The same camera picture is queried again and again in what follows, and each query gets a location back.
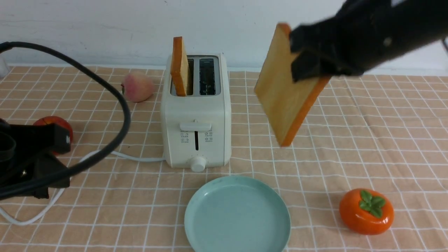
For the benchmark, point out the pink peach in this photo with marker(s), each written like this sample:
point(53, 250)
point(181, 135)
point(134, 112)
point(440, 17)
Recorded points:
point(137, 87)

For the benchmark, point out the toast slice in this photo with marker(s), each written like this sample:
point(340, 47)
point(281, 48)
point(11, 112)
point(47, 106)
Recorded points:
point(179, 69)
point(286, 103)

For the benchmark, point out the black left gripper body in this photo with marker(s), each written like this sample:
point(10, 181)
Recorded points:
point(28, 152)

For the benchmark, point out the white two-slot toaster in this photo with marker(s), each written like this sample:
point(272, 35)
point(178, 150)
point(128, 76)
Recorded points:
point(196, 129)

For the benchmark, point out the orange checkered tablecloth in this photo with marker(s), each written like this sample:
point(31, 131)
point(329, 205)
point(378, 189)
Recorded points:
point(387, 133)

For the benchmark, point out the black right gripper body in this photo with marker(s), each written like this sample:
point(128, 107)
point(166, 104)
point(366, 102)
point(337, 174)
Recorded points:
point(364, 34)

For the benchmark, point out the orange persimmon with green leaf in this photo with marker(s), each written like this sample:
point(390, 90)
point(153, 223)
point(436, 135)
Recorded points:
point(366, 211)

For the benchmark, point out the red apple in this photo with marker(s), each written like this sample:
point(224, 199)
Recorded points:
point(57, 122)

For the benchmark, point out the light blue round plate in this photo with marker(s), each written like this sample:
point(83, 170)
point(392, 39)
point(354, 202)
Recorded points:
point(237, 214)

